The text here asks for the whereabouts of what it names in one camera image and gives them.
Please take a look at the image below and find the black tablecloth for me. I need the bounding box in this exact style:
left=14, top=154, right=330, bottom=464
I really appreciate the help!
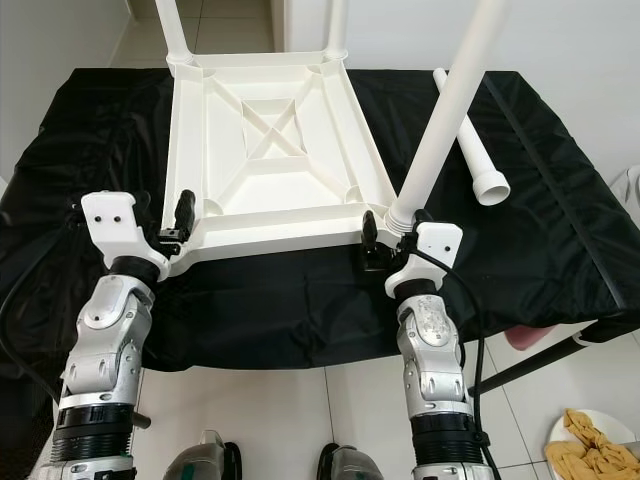
left=0, top=67, right=640, bottom=471

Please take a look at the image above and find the pink cloth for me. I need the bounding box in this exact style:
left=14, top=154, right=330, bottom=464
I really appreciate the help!
left=503, top=324, right=558, bottom=353

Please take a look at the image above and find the grey robot left foot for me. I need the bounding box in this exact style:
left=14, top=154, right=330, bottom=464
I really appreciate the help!
left=163, top=429, right=245, bottom=480

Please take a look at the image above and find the yellow cloth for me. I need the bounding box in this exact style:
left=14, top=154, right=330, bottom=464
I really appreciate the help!
left=548, top=408, right=640, bottom=480

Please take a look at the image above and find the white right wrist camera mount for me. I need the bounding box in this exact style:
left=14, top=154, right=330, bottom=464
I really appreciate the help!
left=384, top=221, right=464, bottom=300

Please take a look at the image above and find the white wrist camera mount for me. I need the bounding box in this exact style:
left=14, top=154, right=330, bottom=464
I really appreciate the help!
left=80, top=190, right=169, bottom=283
left=384, top=221, right=464, bottom=300

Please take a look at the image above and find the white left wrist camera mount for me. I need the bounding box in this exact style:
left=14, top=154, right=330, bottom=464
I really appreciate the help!
left=80, top=190, right=169, bottom=283

